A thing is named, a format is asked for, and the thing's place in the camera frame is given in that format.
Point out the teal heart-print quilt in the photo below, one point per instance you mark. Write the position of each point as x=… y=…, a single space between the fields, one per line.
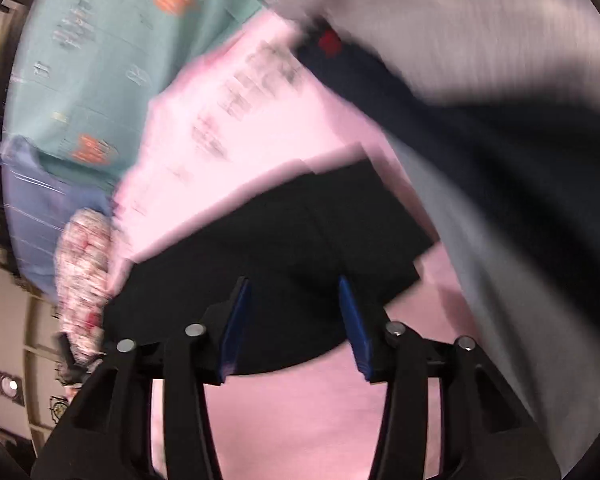
x=85 y=71

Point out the pink floral bed sheet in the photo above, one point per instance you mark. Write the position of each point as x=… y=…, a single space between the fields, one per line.
x=237 y=122

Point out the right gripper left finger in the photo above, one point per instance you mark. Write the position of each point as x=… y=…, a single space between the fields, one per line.
x=205 y=352

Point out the black pants with smiley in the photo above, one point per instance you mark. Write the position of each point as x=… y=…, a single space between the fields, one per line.
x=294 y=244

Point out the red floral pillow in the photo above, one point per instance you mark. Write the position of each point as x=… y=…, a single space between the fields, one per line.
x=81 y=278

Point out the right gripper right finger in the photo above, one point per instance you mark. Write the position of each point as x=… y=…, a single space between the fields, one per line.
x=388 y=351

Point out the blue plaid cloth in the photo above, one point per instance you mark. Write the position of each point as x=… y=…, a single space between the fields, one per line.
x=38 y=206

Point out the grey and navy garment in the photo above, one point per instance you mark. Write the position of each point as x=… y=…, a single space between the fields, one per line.
x=493 y=107

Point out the wooden shelf with frames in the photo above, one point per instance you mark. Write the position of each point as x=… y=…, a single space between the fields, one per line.
x=45 y=400

